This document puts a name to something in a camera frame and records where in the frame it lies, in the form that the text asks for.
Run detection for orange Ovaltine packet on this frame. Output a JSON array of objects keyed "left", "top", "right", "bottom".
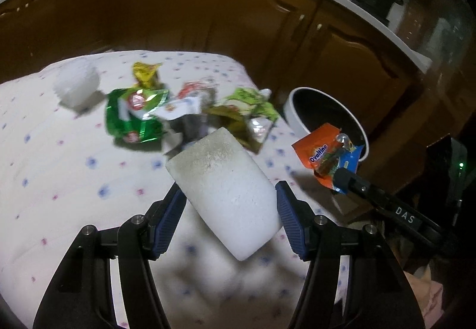
[{"left": 292, "top": 123, "right": 364, "bottom": 193}]

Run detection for light green wrapper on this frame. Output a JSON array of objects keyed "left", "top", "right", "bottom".
[{"left": 205, "top": 87, "right": 279, "bottom": 153}]

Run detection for white foam block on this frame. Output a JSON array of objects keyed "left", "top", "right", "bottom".
[{"left": 166, "top": 127, "right": 281, "bottom": 261}]

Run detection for red snack bag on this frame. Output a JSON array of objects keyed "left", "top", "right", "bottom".
[{"left": 151, "top": 78, "right": 217, "bottom": 121}]

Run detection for green snack bag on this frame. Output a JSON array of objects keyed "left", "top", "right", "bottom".
[{"left": 105, "top": 87, "right": 170, "bottom": 144}]

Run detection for white foam fruit net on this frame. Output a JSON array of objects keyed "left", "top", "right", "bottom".
[{"left": 53, "top": 57, "right": 100, "bottom": 108}]

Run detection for yellow wrapper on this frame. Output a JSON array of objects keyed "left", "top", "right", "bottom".
[{"left": 132, "top": 62, "right": 162, "bottom": 90}]

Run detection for white round trash bin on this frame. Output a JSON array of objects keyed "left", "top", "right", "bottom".
[{"left": 283, "top": 87, "right": 369, "bottom": 162}]

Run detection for person hand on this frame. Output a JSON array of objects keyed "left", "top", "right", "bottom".
[{"left": 404, "top": 265, "right": 444, "bottom": 328}]

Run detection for brown wooden lower cabinets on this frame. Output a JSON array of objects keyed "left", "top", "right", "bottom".
[{"left": 1, "top": 0, "right": 424, "bottom": 184}]

